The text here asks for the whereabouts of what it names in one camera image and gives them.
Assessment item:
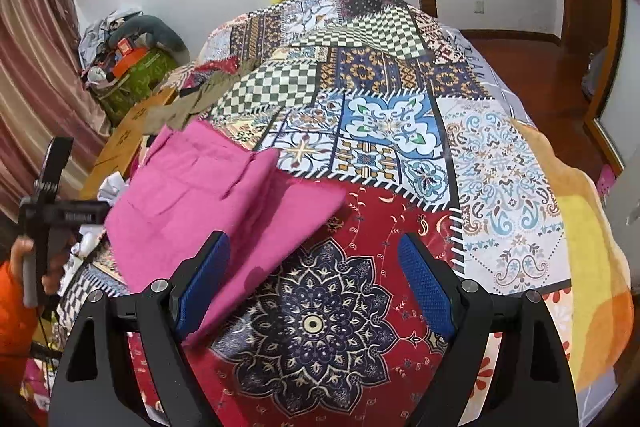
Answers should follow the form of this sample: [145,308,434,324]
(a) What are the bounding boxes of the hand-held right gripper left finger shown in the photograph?
[47,229,232,427]

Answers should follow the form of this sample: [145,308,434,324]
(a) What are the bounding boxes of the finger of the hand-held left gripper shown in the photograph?
[33,137,76,204]

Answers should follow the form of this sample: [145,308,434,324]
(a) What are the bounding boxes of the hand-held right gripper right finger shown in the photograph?
[397,232,581,427]

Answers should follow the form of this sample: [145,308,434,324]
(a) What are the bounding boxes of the pink pants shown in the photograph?
[105,122,348,348]

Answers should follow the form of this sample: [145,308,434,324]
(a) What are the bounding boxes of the olive green pants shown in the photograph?
[142,59,263,135]

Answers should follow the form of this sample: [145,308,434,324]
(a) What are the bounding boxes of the person's left hand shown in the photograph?
[11,237,71,296]

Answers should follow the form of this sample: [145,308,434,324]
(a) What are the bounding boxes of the scattered papers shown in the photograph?
[72,174,131,258]

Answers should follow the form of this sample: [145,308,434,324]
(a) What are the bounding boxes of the wooden lap table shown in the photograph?
[80,87,178,202]

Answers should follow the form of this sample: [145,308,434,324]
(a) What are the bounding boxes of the striped red curtain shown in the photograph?
[0,0,108,218]

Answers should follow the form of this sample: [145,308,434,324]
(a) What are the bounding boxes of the orange box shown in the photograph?
[111,47,150,78]

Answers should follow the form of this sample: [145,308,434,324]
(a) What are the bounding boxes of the pile of clothes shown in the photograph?
[77,7,146,78]

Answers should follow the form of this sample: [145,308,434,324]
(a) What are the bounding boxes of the green patterned laundry basket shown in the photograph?
[95,47,181,128]

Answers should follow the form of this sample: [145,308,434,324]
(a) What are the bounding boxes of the patchwork printed blanket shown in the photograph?
[50,0,573,427]

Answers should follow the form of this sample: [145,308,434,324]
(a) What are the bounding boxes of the orange yellow blanket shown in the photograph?
[510,117,636,408]

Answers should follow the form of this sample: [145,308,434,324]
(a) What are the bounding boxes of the grey bag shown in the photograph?
[582,47,608,100]

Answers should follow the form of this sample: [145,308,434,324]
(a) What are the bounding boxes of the wooden wardrobe with white door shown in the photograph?
[555,0,640,178]

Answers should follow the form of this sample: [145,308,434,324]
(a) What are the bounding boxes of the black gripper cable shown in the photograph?
[30,297,63,358]

